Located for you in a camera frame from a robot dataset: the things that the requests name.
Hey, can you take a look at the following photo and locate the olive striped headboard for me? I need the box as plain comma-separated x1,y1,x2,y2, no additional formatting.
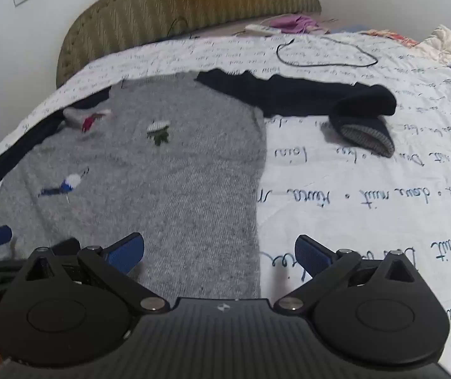
56,0,323,89

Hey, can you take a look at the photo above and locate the thin black headboard cable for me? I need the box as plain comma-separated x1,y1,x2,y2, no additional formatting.
166,16,195,39

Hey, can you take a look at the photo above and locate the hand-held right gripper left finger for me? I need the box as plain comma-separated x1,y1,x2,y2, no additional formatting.
8,233,171,316

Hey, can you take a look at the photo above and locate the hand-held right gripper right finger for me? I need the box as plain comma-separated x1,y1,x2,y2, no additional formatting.
273,234,433,316

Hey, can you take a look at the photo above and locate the floral cloth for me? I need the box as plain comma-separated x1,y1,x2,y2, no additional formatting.
361,29,420,45

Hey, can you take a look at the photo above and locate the mauve bed sheet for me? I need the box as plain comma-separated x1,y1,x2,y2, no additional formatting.
186,12,368,41

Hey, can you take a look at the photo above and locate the grey sweater with navy sleeves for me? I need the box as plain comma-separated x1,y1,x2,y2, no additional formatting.
0,69,397,301

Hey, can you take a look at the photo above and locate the pink cloth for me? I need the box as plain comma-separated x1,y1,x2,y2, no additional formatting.
269,14,321,34

